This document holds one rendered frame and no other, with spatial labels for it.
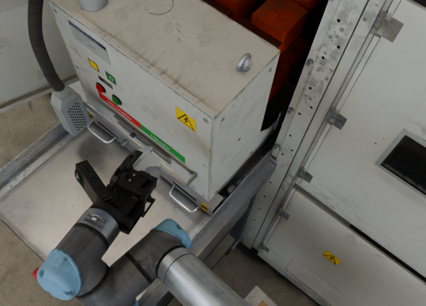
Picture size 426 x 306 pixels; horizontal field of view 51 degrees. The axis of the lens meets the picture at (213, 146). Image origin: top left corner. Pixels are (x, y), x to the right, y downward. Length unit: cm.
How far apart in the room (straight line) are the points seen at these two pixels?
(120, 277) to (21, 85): 90
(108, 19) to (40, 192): 62
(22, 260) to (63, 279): 150
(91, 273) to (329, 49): 66
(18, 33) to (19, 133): 122
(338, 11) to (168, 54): 35
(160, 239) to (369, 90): 53
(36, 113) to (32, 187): 122
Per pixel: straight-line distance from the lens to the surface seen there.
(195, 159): 109
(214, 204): 128
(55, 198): 141
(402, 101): 97
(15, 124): 261
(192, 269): 78
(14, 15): 138
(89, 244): 80
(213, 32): 99
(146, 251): 84
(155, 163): 93
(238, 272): 215
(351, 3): 92
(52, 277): 77
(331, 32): 98
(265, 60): 95
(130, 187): 87
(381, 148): 109
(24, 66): 152
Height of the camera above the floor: 207
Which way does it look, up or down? 60 degrees down
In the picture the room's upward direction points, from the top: 8 degrees clockwise
